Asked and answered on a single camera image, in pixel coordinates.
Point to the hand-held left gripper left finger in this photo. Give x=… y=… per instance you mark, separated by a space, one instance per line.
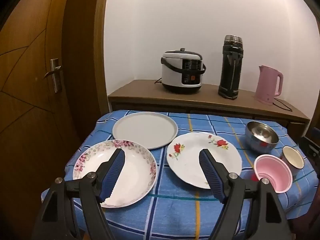
x=115 y=175

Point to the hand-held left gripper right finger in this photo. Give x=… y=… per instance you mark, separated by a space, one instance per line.
x=212 y=177

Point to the pink floral rim plate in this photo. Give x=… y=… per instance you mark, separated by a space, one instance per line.
x=135 y=175

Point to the red flower white plate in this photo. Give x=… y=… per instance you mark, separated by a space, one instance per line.
x=190 y=160

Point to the grey round plate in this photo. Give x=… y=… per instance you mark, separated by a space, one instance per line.
x=145 y=130

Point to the stainless steel bowl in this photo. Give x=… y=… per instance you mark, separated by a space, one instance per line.
x=252 y=140

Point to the pink plastic cup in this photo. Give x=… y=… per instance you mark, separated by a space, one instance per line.
x=272 y=172

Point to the white enamel mug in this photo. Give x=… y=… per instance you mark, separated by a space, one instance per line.
x=292 y=156

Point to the blue plaid tablecloth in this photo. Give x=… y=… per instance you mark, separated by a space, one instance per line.
x=175 y=205

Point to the wooden cabinet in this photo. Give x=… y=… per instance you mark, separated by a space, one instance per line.
x=140 y=90

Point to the black thermos flask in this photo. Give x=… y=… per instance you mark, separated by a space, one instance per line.
x=230 y=80

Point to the black object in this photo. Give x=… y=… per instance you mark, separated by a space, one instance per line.
x=311 y=147

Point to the pink electric kettle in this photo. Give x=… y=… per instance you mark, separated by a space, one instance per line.
x=267 y=87

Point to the white black rice cooker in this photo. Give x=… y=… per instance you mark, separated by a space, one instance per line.
x=172 y=77

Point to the wooden door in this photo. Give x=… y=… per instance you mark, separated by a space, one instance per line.
x=25 y=105

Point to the wooden door frame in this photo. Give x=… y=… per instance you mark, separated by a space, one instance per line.
x=82 y=80

